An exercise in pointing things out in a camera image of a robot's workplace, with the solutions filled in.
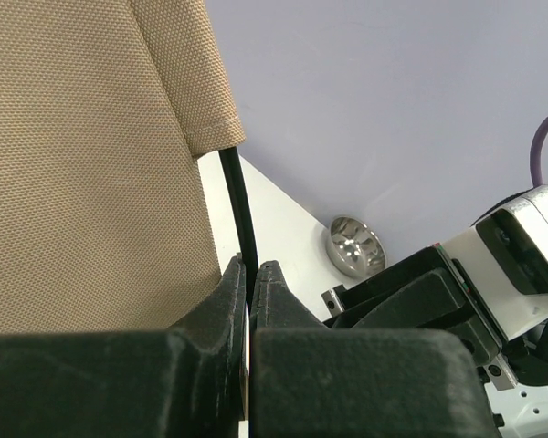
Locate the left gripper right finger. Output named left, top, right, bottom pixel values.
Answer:
left=249, top=261, right=499, bottom=437

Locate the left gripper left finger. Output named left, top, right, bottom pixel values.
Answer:
left=0, top=257, right=246, bottom=437

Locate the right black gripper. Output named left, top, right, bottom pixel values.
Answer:
left=321, top=245, right=516, bottom=391

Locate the steel pet bowl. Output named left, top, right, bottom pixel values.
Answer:
left=324, top=215, right=387, bottom=280

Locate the beige fabric pet tent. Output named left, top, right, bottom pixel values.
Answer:
left=0, top=1, right=245, bottom=335

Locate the black tent pole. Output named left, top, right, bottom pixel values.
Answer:
left=218, top=145, right=261, bottom=279

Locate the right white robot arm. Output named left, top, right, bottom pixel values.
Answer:
left=322, top=245, right=548, bottom=387

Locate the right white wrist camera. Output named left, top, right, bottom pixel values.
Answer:
left=442, top=184, right=548, bottom=340

